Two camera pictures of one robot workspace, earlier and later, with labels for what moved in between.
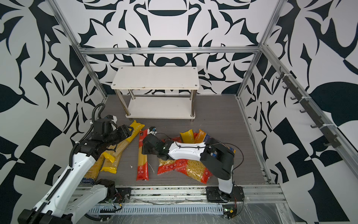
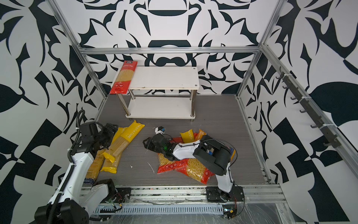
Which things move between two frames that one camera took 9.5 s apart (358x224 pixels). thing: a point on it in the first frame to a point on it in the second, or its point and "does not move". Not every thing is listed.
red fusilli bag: x=195 y=169 does not move
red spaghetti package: x=142 y=169 to x=123 y=78
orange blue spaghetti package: x=92 y=175 does not move
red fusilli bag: x=168 y=165 does not move
